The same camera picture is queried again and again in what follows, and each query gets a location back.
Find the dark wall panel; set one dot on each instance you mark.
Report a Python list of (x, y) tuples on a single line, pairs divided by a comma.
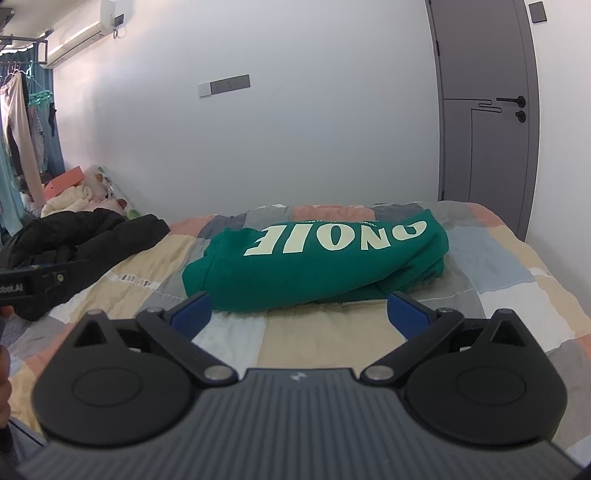
[(537, 11)]

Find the black puffer jacket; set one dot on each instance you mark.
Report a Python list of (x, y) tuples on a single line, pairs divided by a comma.
[(101, 235)]

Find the white air conditioner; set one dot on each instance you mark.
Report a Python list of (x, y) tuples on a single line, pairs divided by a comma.
[(78, 32)]

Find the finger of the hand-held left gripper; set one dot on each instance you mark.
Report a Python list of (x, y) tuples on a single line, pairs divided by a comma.
[(67, 277)]

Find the black clothes drying rack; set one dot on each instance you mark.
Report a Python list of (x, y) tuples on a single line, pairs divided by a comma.
[(25, 44)]

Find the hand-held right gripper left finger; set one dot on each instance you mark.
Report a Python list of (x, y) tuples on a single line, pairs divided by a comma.
[(193, 311)]

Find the pink box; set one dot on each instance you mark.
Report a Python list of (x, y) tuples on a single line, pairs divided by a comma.
[(67, 181)]

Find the person's left hand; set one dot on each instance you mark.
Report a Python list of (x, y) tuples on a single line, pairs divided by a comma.
[(4, 383)]

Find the teal clothes hanger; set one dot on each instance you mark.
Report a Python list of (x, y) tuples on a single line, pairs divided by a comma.
[(40, 94)]

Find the patchwork bed sheet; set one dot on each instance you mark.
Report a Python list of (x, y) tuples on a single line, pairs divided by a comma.
[(498, 267)]

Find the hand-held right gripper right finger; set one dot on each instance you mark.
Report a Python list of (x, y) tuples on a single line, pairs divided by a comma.
[(407, 316)]

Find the grey door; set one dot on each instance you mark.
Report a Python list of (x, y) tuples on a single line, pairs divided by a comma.
[(485, 161)]

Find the blue curtain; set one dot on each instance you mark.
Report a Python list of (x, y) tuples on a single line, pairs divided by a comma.
[(56, 129)]

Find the beige hanging pants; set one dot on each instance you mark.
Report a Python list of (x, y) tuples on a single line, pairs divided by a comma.
[(21, 134)]

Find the black door lock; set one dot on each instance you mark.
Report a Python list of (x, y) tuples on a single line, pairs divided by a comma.
[(521, 116)]

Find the green hoodie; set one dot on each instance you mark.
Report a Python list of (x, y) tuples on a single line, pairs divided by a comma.
[(323, 272)]

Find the grey wall switch panel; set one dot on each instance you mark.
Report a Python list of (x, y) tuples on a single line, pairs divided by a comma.
[(225, 85)]

